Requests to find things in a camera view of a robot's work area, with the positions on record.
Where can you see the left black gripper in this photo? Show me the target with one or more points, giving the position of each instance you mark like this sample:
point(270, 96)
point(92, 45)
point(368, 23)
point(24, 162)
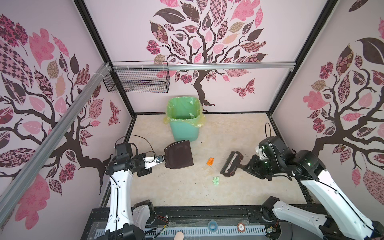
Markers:
point(144, 172)

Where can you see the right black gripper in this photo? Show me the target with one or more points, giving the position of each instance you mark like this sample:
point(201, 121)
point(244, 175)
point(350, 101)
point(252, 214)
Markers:
point(251, 168)

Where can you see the dark brown hand brush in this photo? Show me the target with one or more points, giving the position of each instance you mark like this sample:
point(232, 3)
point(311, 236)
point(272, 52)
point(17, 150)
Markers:
point(232, 164)

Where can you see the dark brown plastic dustpan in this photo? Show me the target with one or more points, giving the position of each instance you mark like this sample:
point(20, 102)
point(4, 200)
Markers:
point(178, 155)

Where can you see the green scrap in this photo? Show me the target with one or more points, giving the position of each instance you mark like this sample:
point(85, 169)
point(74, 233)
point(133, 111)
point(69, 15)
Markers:
point(216, 181)

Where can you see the long orange paper scrap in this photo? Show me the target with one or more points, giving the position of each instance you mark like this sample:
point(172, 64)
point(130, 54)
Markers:
point(210, 161)

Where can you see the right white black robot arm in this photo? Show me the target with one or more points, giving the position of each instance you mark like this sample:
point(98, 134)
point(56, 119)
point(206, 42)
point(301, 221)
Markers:
point(343, 220)

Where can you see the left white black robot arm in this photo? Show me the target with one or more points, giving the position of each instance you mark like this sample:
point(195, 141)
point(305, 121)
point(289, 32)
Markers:
point(125, 222)

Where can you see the green plastic trash bin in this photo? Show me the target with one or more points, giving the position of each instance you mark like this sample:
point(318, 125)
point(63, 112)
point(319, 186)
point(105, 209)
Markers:
point(184, 131)

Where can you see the red white tape roll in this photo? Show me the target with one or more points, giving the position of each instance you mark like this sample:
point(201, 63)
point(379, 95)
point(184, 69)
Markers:
point(241, 227)

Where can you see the light green bin liner bag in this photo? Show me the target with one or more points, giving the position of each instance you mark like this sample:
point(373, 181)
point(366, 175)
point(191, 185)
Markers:
point(185, 110)

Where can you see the blue tape roll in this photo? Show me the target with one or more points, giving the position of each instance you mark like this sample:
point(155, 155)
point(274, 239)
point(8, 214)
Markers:
point(212, 226)

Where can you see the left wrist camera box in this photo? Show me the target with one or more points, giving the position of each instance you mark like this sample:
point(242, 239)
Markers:
point(153, 161)

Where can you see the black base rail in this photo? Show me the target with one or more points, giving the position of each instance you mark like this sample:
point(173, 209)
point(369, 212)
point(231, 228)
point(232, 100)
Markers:
point(199, 216)

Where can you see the white slotted cable duct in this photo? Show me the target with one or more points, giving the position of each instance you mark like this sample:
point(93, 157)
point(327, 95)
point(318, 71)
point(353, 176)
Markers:
point(194, 232)

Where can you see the black wire mesh basket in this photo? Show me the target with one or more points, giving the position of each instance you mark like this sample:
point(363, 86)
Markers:
point(138, 77)

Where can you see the aluminium frame bar back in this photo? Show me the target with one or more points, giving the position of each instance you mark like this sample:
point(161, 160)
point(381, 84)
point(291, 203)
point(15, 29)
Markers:
point(220, 66)

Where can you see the aluminium frame bar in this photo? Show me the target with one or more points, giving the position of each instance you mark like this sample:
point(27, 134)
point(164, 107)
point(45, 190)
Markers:
point(220, 66)
point(17, 188)

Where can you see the aluminium frame bar left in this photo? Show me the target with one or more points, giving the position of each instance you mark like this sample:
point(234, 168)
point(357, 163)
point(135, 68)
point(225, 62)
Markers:
point(17, 188)

